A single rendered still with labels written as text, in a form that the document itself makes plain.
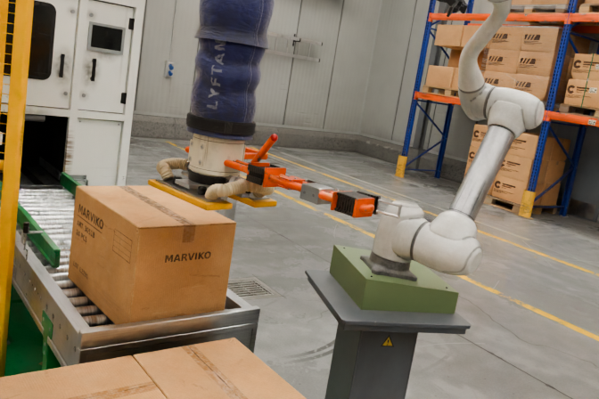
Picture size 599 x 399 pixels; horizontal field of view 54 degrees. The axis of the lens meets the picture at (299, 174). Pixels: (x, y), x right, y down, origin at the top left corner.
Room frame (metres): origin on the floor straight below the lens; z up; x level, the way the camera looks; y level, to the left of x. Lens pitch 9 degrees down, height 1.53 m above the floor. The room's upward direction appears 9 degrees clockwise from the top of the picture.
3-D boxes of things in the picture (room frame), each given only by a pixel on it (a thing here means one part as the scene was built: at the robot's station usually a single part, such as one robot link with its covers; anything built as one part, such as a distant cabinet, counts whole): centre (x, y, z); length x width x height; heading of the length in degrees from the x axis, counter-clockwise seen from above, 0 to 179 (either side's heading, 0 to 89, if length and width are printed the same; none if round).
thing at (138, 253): (2.28, 0.56, 0.75); 0.60 x 0.40 x 0.40; 42
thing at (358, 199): (1.52, -0.15, 1.22); 0.08 x 0.07 x 0.05; 46
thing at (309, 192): (1.62, -0.06, 1.22); 0.07 x 0.07 x 0.04; 46
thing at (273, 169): (1.76, 0.10, 1.22); 0.10 x 0.08 x 0.06; 136
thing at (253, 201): (2.00, 0.22, 1.12); 0.34 x 0.10 x 0.05; 46
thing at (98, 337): (2.01, 0.35, 0.58); 0.70 x 0.03 x 0.06; 128
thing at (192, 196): (1.87, 0.35, 1.12); 0.34 x 0.10 x 0.05; 46
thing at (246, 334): (2.01, 0.35, 0.48); 0.70 x 0.03 x 0.15; 128
